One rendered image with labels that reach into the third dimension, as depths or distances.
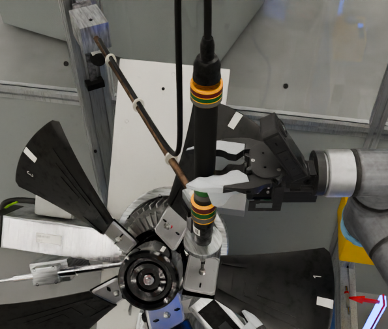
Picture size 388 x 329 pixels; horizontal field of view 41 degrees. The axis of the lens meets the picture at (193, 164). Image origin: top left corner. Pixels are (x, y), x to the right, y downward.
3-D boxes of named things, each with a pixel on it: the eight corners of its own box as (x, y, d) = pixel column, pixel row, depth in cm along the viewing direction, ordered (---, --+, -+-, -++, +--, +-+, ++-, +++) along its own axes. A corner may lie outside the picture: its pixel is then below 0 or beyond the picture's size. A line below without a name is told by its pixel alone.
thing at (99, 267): (134, 266, 113) (-15, 286, 118) (132, 256, 113) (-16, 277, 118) (132, 269, 111) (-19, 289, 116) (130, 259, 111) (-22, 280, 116)
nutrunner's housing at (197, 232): (188, 246, 97) (186, 33, 64) (207, 238, 98) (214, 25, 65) (197, 262, 95) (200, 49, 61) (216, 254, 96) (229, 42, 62)
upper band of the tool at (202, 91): (184, 94, 71) (184, 77, 69) (212, 85, 72) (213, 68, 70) (198, 113, 68) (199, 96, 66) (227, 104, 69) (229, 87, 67)
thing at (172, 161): (93, 41, 124) (92, 36, 123) (99, 40, 124) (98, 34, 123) (190, 200, 91) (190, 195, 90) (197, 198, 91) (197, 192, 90)
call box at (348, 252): (336, 213, 140) (343, 188, 133) (373, 219, 139) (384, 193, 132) (337, 264, 130) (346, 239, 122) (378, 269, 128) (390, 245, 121)
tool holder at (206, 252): (172, 227, 97) (171, 193, 90) (206, 214, 99) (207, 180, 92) (193, 265, 91) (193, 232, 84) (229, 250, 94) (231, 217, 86)
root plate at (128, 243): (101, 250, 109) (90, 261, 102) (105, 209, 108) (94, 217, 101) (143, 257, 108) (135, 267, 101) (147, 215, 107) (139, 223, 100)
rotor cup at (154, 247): (124, 288, 111) (105, 313, 99) (130, 223, 109) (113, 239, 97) (190, 299, 110) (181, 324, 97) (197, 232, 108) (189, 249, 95)
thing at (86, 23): (72, 35, 132) (66, 4, 126) (98, 29, 134) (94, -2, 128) (84, 57, 125) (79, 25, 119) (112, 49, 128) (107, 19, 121)
